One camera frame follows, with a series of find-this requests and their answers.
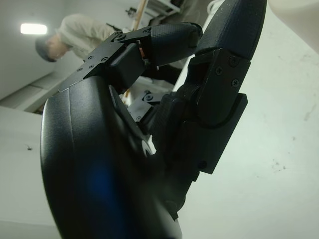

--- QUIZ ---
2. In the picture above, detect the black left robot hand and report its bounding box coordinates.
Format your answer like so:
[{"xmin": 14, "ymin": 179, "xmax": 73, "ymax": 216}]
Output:
[{"xmin": 39, "ymin": 0, "xmax": 267, "ymax": 239}]

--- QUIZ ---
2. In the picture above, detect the person in beige jacket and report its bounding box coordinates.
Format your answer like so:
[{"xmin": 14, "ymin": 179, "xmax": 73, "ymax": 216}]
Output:
[{"xmin": 34, "ymin": 0, "xmax": 212, "ymax": 84}]

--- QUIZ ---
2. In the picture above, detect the rectangular ceiling light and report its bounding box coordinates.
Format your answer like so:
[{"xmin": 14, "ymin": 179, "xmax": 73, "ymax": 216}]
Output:
[{"xmin": 20, "ymin": 23, "xmax": 48, "ymax": 35}]

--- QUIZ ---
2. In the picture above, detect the wooden pole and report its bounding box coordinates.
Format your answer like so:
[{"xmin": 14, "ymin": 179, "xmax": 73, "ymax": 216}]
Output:
[{"xmin": 133, "ymin": 0, "xmax": 148, "ymax": 32}]

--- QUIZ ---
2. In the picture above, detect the white desk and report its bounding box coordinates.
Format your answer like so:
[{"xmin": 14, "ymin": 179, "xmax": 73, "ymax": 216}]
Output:
[{"xmin": 143, "ymin": 0, "xmax": 181, "ymax": 17}]

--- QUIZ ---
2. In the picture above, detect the white toaster power cable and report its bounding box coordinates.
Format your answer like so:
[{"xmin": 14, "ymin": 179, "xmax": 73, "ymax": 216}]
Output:
[{"xmin": 206, "ymin": 0, "xmax": 221, "ymax": 14}]

